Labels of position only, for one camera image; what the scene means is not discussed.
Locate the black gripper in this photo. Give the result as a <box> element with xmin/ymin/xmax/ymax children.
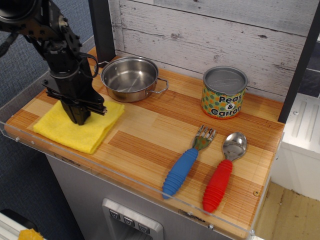
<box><xmin>41</xmin><ymin>58</ymin><xmax>107</xmax><ymax>126</ymax></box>

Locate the yellow towel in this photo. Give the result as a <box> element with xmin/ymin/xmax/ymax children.
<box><xmin>33</xmin><ymin>101</ymin><xmax>125</xmax><ymax>154</ymax></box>

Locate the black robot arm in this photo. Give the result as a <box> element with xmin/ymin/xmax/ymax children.
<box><xmin>0</xmin><ymin>0</ymin><xmax>107</xmax><ymax>126</ymax></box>

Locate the stainless steel pot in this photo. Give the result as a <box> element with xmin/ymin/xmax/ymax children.
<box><xmin>94</xmin><ymin>56</ymin><xmax>169</xmax><ymax>103</ymax></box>

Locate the grey toy cabinet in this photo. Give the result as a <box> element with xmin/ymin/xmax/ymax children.
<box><xmin>45</xmin><ymin>152</ymin><xmax>245</xmax><ymax>240</ymax></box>

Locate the orange object bottom left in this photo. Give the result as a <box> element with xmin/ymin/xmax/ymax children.
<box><xmin>18</xmin><ymin>228</ymin><xmax>44</xmax><ymax>240</ymax></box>

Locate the peas and carrots can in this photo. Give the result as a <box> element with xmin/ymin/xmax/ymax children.
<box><xmin>200</xmin><ymin>66</ymin><xmax>248</xmax><ymax>120</ymax></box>

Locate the white plastic box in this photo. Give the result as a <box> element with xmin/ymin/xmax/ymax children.
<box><xmin>270</xmin><ymin>93</ymin><xmax>320</xmax><ymax>200</ymax></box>

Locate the clear acrylic guard rail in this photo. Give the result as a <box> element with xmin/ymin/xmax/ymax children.
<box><xmin>2</xmin><ymin>64</ymin><xmax>284</xmax><ymax>240</ymax></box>

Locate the black braided cable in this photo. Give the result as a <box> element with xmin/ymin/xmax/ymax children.
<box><xmin>0</xmin><ymin>32</ymin><xmax>20</xmax><ymax>58</ymax></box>

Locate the black left post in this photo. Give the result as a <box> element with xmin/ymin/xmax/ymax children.
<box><xmin>88</xmin><ymin>0</ymin><xmax>116</xmax><ymax>67</ymax></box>

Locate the black post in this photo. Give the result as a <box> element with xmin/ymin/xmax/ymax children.
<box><xmin>88</xmin><ymin>0</ymin><xmax>116</xmax><ymax>67</ymax></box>
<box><xmin>277</xmin><ymin>1</ymin><xmax>320</xmax><ymax>124</ymax></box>

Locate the blue handled fork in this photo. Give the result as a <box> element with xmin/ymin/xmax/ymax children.
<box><xmin>162</xmin><ymin>125</ymin><xmax>216</xmax><ymax>200</ymax></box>

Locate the red handled spoon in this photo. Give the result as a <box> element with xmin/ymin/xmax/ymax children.
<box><xmin>202</xmin><ymin>132</ymin><xmax>247</xmax><ymax>213</ymax></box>

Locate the black right post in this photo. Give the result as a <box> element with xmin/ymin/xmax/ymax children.
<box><xmin>277</xmin><ymin>1</ymin><xmax>320</xmax><ymax>124</ymax></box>

